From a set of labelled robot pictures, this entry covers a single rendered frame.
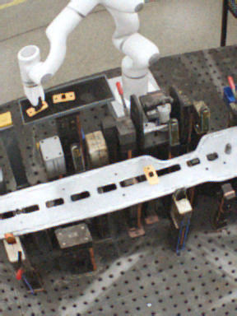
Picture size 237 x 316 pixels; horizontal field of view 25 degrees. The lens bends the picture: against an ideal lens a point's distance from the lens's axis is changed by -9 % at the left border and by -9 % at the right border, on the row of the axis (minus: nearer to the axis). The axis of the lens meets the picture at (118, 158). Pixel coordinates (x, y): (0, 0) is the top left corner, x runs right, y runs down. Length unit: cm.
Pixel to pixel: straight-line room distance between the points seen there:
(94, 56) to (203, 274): 216
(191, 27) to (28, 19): 137
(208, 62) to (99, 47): 127
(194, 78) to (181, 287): 117
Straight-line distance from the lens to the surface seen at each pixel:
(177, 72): 290
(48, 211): 210
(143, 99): 216
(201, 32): 424
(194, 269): 230
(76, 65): 392
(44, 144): 213
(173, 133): 222
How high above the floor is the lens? 282
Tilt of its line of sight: 56 degrees down
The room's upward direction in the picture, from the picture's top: 3 degrees counter-clockwise
